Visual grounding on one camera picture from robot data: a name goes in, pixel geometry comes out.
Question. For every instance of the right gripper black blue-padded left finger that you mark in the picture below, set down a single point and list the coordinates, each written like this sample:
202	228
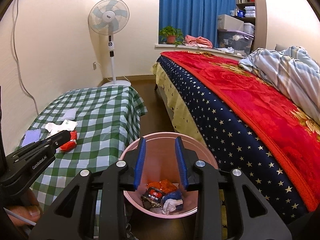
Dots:
72	214

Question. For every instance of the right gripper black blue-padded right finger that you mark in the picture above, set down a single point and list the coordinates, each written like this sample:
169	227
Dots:
249	214

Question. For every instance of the blue plastic bag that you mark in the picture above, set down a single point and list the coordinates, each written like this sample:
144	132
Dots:
174	195

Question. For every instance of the white paper sheet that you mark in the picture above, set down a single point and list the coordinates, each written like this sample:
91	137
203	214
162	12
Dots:
170	205

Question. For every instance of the black red snack wrapper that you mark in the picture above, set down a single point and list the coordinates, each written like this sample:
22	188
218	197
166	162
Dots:
152	198

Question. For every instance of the orange plastic bag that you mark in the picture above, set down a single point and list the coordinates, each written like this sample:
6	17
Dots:
164	185

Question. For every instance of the pink plastic trash bin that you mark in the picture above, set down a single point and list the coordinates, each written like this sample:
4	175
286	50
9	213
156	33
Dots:
160	163

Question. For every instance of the person's hand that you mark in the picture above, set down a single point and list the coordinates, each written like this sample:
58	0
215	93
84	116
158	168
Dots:
32	211

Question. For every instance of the lavender textured cloth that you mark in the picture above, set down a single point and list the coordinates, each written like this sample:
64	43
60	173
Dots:
31	136

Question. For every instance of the red snack packet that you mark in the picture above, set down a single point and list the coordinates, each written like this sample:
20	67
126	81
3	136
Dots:
71	144

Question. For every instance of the white tissue wrapper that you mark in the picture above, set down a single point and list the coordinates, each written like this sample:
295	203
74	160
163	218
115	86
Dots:
67	125

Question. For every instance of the navy star-patterned bedsheet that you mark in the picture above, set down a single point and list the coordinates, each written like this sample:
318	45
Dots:
230	140

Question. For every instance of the white textured cloth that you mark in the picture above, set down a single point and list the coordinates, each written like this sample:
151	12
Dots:
69	114

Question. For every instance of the red floral blanket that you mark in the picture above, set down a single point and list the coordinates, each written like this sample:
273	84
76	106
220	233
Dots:
286	131

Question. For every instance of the green white checkered tablecloth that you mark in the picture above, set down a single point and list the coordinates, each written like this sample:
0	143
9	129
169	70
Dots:
108	120

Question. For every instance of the yellow bed skirt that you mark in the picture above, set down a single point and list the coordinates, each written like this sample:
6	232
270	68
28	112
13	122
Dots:
180	117

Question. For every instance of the blue white plaid quilt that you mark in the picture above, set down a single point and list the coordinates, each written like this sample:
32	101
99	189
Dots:
291	71

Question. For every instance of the clear storage bin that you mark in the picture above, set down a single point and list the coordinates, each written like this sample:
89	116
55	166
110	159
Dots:
241	42

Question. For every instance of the white standing fan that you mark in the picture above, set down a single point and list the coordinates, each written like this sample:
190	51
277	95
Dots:
109	17

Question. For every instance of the pink folded clothes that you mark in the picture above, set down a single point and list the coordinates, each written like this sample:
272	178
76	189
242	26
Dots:
199	42

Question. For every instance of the white cardboard box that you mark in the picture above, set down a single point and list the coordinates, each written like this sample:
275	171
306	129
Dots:
229	23

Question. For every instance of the potted green plant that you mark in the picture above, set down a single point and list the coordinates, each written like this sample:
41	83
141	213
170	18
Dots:
171	35

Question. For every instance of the wooden bookshelf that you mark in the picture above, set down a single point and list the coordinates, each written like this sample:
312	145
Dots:
255	13

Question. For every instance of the blue curtain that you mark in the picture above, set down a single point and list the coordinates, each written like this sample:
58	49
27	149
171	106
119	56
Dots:
194	17

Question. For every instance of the white wall socket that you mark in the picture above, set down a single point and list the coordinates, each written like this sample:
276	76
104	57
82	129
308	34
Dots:
95	65

